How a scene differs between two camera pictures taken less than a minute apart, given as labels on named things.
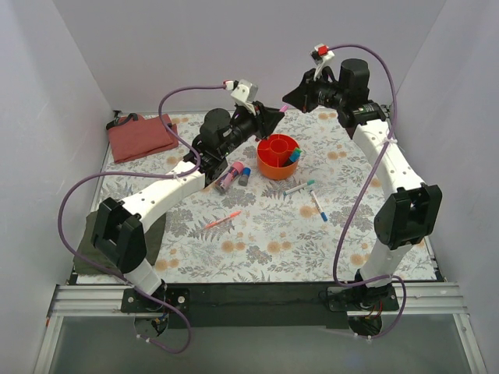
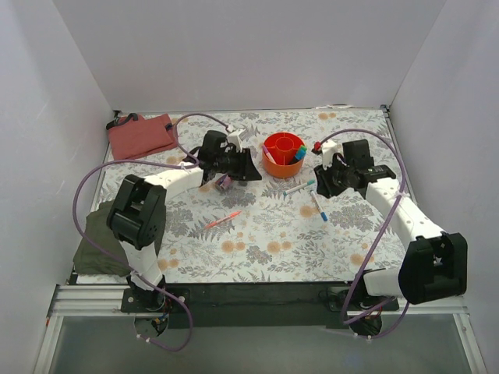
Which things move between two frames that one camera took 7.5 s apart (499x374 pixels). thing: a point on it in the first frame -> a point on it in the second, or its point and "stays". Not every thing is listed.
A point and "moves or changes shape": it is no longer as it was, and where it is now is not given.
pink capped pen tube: x=230 y=176 stays
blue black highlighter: x=294 y=157 moves or changes shape
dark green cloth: x=154 y=234 stays
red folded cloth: x=134 y=139 stays
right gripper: x=309 y=93 -> x=325 y=181
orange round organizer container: x=273 y=153 moves or changes shape
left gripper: x=258 y=120 -> x=242 y=164
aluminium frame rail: x=414 y=299 stays
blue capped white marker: x=323 y=214 stays
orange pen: x=231 y=216 stays
